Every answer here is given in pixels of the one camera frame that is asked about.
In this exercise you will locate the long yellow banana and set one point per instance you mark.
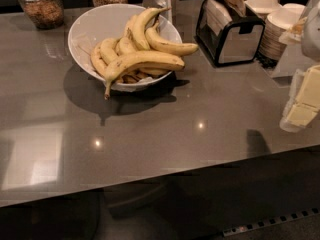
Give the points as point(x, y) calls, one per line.
point(140, 59)

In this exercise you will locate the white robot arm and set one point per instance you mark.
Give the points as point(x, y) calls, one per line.
point(310, 45)

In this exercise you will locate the top upright yellow banana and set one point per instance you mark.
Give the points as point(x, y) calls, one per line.
point(142, 20)

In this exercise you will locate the center short yellow banana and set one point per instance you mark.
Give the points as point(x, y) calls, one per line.
point(126, 46)

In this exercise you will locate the middle left yellow banana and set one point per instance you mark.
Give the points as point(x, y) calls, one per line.
point(107, 50)

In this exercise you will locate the white ceramic bowl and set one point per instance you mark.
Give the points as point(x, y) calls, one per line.
point(109, 21)

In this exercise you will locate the left curved yellow banana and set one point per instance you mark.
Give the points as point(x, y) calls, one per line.
point(98, 63)

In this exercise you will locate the black napkin dispenser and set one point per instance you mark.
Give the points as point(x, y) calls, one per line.
point(226, 37)

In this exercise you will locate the floor vent grille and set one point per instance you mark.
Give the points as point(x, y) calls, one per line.
point(274, 221)

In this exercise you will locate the rear stack of white bowls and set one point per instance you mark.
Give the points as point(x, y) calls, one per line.
point(263, 7)

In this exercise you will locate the left glass cereal jar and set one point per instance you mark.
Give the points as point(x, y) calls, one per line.
point(45, 14)

